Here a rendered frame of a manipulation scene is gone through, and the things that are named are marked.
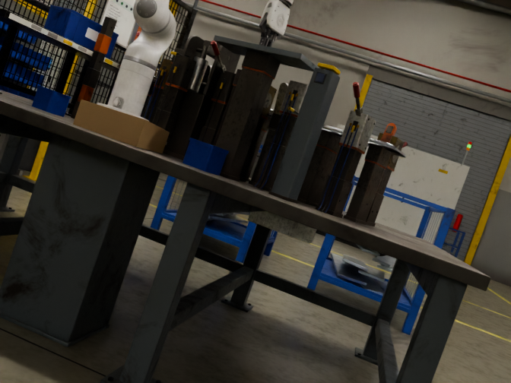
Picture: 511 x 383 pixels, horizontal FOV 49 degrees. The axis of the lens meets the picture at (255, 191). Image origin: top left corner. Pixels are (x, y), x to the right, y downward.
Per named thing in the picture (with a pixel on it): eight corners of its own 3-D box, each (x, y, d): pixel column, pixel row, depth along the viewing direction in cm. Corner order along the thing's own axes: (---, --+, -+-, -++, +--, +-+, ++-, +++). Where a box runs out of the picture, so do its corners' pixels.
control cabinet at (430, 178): (300, 227, 1023) (346, 99, 1013) (303, 226, 1076) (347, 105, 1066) (430, 275, 981) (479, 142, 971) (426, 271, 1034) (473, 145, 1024)
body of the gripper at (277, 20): (281, -5, 191) (271, 26, 192) (296, 7, 200) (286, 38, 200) (265, -8, 196) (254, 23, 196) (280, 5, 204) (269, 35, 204)
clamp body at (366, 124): (341, 219, 199) (377, 121, 197) (329, 216, 189) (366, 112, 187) (324, 212, 203) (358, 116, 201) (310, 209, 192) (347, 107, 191)
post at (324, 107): (297, 203, 189) (341, 78, 187) (287, 200, 182) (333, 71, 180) (278, 196, 192) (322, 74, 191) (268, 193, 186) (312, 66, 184)
